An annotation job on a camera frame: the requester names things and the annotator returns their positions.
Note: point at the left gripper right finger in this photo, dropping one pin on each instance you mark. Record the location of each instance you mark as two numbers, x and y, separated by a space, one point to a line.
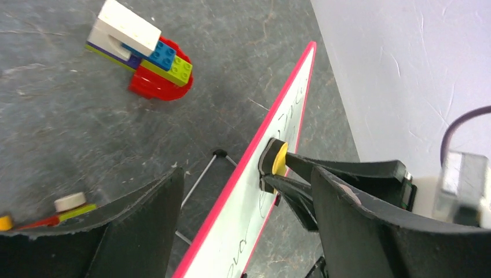
363 236

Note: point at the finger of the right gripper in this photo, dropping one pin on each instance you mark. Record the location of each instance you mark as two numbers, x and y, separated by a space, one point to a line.
385 180
298 196

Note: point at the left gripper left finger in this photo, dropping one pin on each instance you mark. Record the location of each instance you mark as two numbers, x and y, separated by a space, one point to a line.
129 237

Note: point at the yellow bone-shaped eraser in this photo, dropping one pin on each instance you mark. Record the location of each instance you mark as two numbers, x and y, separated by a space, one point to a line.
272 162

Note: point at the pink framed whiteboard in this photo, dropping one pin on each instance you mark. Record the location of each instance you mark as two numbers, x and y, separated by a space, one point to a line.
228 236

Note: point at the red toy block car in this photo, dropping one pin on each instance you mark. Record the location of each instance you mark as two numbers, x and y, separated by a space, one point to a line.
65 208

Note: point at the red toy block boat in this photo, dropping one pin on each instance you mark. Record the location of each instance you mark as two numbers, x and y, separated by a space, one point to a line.
160 68

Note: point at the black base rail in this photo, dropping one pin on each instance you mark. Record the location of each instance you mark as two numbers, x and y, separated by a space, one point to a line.
318 270

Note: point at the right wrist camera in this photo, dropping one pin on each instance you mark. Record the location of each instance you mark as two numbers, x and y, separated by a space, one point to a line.
460 194

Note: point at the metal wire whiteboard stand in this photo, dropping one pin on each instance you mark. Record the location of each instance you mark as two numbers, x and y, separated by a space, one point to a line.
203 194

